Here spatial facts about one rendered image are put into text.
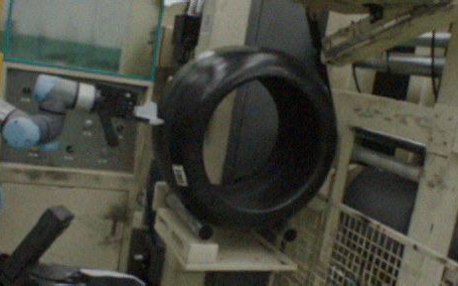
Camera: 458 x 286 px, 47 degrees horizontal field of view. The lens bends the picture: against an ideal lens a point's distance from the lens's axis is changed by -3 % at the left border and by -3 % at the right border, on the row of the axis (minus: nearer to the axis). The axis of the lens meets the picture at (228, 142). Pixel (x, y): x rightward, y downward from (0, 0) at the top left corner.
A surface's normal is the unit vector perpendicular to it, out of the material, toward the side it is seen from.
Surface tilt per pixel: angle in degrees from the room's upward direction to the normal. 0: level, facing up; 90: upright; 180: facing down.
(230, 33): 90
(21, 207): 90
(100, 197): 90
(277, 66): 79
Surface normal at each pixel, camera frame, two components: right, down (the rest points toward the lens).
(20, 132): -0.09, 0.12
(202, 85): -0.24, -0.33
